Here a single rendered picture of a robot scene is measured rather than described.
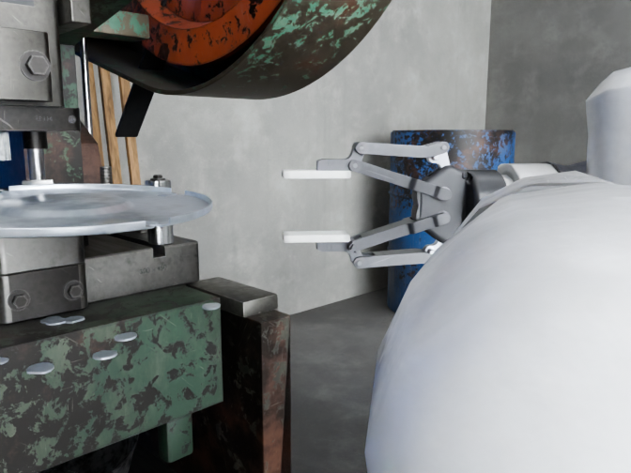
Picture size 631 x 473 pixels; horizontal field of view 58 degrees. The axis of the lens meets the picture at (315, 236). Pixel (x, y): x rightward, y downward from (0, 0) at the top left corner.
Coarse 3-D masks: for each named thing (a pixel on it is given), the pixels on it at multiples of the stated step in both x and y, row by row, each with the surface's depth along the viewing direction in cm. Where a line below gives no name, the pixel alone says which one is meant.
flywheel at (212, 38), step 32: (160, 0) 108; (192, 0) 101; (224, 0) 94; (256, 0) 83; (160, 32) 103; (192, 32) 96; (224, 32) 89; (256, 32) 85; (192, 64) 97; (224, 64) 95
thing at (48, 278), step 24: (0, 240) 61; (24, 240) 63; (48, 240) 65; (72, 240) 67; (0, 264) 62; (24, 264) 63; (48, 264) 65; (72, 264) 67; (0, 288) 62; (24, 288) 64; (48, 288) 65; (72, 288) 66; (0, 312) 63; (24, 312) 64; (48, 312) 66
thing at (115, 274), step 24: (96, 240) 83; (120, 240) 83; (144, 240) 83; (192, 240) 83; (96, 264) 72; (120, 264) 74; (144, 264) 77; (168, 264) 79; (192, 264) 82; (96, 288) 73; (120, 288) 75; (144, 288) 77
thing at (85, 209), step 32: (32, 192) 66; (64, 192) 67; (96, 192) 68; (128, 192) 69; (160, 192) 70; (192, 192) 67; (0, 224) 48; (32, 224) 48; (64, 224) 49; (96, 224) 49; (128, 224) 47; (160, 224) 50
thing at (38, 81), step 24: (0, 0) 67; (24, 0) 69; (48, 0) 70; (0, 24) 67; (24, 24) 69; (48, 24) 71; (0, 48) 65; (24, 48) 67; (48, 48) 69; (0, 72) 65; (24, 72) 67; (48, 72) 68; (0, 96) 65; (24, 96) 67; (48, 96) 69
